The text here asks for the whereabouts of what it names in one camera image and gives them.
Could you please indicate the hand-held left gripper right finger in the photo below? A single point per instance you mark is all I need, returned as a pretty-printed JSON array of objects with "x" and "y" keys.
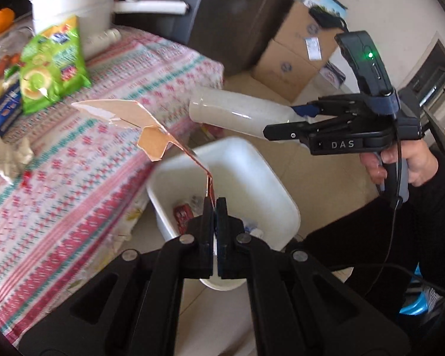
[{"x": 221, "y": 226}]

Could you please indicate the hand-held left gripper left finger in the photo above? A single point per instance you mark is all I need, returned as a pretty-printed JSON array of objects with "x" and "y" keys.
[{"x": 210, "y": 226}]

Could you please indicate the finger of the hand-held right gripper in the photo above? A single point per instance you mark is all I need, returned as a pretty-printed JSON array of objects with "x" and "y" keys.
[
  {"x": 306, "y": 110},
  {"x": 285, "y": 131}
]

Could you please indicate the white plastic bin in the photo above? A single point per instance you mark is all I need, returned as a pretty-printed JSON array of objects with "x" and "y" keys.
[{"x": 244, "y": 178}]

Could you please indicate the white plastic bottle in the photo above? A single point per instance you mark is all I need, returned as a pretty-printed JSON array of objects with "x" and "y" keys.
[{"x": 230, "y": 111}]

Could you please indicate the torn brown cardboard piece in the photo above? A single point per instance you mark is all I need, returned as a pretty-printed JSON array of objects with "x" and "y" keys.
[{"x": 133, "y": 113}]

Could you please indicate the person's right hand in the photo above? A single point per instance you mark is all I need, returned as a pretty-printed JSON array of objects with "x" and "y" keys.
[{"x": 419, "y": 167}]

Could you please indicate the red wrapper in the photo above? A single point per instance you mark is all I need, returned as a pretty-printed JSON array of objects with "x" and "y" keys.
[{"x": 183, "y": 218}]

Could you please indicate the small white plastic item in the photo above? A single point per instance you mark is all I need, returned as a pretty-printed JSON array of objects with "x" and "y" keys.
[{"x": 255, "y": 231}]

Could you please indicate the small blue white carton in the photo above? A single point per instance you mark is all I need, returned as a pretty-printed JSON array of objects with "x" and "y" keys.
[{"x": 333, "y": 75}]

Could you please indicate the grey metal appliance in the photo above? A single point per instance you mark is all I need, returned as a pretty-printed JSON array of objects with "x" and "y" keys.
[{"x": 435, "y": 74}]

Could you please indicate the black power adapter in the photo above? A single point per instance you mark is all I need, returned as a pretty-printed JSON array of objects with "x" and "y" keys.
[{"x": 324, "y": 18}]

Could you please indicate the person's black trousers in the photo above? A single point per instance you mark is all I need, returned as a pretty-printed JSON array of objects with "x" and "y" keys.
[{"x": 363, "y": 244}]

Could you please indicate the red green patterned tablecloth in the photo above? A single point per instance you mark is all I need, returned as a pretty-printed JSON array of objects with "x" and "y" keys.
[{"x": 107, "y": 178}]

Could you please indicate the white plastic tube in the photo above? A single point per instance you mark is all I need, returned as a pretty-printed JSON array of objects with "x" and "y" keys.
[{"x": 100, "y": 40}]

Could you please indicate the crumpled grey paper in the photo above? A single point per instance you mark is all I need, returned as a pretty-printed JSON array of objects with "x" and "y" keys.
[{"x": 7, "y": 154}]

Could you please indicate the green snack bag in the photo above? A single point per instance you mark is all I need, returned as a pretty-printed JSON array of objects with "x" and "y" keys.
[{"x": 52, "y": 66}]

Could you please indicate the blue packet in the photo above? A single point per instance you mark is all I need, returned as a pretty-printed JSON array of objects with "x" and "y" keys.
[{"x": 5, "y": 109}]

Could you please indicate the small orange fruit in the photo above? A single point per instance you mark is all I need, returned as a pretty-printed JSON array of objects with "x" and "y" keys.
[
  {"x": 0, "y": 66},
  {"x": 15, "y": 59}
]

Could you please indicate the clear glass jar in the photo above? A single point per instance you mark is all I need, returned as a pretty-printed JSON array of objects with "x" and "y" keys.
[{"x": 7, "y": 42}]

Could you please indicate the large orange fruit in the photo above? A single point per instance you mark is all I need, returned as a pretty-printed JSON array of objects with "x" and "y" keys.
[{"x": 0, "y": 20}]

